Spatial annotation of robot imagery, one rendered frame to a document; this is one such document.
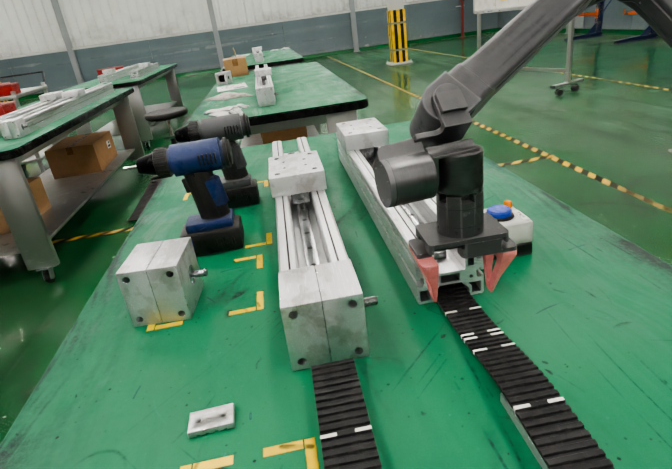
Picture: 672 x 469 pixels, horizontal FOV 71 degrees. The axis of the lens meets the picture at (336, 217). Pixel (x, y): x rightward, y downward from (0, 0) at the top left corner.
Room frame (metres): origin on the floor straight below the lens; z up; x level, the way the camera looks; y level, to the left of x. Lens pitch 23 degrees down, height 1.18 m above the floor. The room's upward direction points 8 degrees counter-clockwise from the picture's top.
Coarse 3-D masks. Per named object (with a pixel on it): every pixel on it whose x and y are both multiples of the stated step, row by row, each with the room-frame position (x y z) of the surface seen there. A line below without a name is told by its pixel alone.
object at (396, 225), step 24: (360, 168) 0.99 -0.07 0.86; (360, 192) 1.02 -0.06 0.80; (384, 216) 0.77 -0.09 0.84; (408, 216) 0.76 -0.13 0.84; (432, 216) 0.72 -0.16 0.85; (384, 240) 0.79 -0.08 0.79; (408, 240) 0.62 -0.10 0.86; (408, 264) 0.62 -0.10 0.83; (456, 264) 0.60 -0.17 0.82; (480, 264) 0.58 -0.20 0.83; (480, 288) 0.59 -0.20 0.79
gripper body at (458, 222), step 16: (480, 192) 0.52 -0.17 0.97; (448, 208) 0.52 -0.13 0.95; (464, 208) 0.51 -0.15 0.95; (480, 208) 0.52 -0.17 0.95; (432, 224) 0.56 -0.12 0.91; (448, 224) 0.52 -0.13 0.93; (464, 224) 0.51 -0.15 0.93; (480, 224) 0.52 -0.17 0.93; (496, 224) 0.53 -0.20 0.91; (432, 240) 0.51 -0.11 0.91; (448, 240) 0.51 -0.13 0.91; (464, 240) 0.50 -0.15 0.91; (480, 240) 0.50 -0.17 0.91
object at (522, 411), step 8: (544, 400) 0.34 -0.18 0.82; (552, 400) 0.34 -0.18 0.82; (560, 400) 0.34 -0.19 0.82; (512, 408) 0.34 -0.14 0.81; (520, 408) 0.33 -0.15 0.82; (528, 408) 0.33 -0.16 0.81; (536, 408) 0.33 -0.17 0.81; (544, 408) 0.33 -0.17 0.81; (552, 408) 0.33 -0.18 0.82; (560, 408) 0.33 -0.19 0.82; (568, 408) 0.33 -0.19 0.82; (520, 416) 0.32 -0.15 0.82; (528, 416) 0.32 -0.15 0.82; (536, 416) 0.32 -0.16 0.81; (544, 416) 0.32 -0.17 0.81
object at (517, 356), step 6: (504, 354) 0.42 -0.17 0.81; (510, 354) 0.42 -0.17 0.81; (516, 354) 0.41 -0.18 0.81; (522, 354) 0.41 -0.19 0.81; (480, 360) 0.41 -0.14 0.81; (486, 360) 0.41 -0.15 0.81; (492, 360) 0.41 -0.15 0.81; (498, 360) 0.41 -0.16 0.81; (504, 360) 0.41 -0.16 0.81; (510, 360) 0.40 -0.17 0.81; (516, 360) 0.40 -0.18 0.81; (522, 360) 0.40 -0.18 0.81; (486, 366) 0.40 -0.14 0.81; (492, 366) 0.40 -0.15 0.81
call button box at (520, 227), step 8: (512, 208) 0.73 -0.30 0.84; (512, 216) 0.70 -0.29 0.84; (520, 216) 0.70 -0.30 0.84; (504, 224) 0.68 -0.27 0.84; (512, 224) 0.67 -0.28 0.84; (520, 224) 0.67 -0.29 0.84; (528, 224) 0.67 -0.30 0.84; (512, 232) 0.67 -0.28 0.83; (520, 232) 0.67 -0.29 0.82; (528, 232) 0.67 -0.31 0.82; (520, 240) 0.67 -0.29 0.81; (528, 240) 0.67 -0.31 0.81; (520, 248) 0.67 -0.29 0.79; (528, 248) 0.67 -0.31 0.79
